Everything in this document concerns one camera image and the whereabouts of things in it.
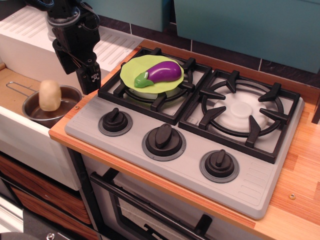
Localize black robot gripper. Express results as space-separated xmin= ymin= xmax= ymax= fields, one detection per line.
xmin=52 ymin=12 xmax=102 ymax=95

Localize beige toy potato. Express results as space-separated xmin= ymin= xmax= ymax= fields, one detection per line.
xmin=38 ymin=79 xmax=62 ymax=112

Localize purple toy eggplant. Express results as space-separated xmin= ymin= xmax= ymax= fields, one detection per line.
xmin=134 ymin=61 xmax=182 ymax=88

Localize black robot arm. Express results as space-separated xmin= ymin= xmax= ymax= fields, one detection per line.
xmin=26 ymin=0 xmax=102 ymax=95

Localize small steel pot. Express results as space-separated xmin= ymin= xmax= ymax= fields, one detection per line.
xmin=6 ymin=81 xmax=82 ymax=129

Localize light green plastic plate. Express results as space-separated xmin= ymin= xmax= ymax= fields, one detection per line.
xmin=120 ymin=55 xmax=184 ymax=94

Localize grey toy faucet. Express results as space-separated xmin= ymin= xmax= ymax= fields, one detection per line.
xmin=46 ymin=21 xmax=57 ymax=42

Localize black left stove knob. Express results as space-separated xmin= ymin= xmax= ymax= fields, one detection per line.
xmin=98 ymin=107 xmax=133 ymax=137

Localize black stove knob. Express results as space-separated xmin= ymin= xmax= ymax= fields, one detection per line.
xmin=142 ymin=123 xmax=187 ymax=162
xmin=98 ymin=107 xmax=133 ymax=137
xmin=199 ymin=149 xmax=240 ymax=184

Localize black middle stove knob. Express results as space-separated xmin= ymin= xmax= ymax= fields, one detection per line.
xmin=142 ymin=123 xmax=187 ymax=162

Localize wooden drawer front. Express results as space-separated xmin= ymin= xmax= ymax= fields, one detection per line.
xmin=0 ymin=152 xmax=92 ymax=227

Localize grey toy stove top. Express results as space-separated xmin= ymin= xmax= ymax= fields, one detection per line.
xmin=64 ymin=68 xmax=305 ymax=221

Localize toy oven door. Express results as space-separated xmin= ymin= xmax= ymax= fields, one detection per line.
xmin=89 ymin=168 xmax=253 ymax=240

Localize black right stove knob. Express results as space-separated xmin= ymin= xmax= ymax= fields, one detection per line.
xmin=199 ymin=149 xmax=240 ymax=184

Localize black right burner grate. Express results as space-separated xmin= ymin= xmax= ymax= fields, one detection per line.
xmin=178 ymin=69 xmax=304 ymax=164

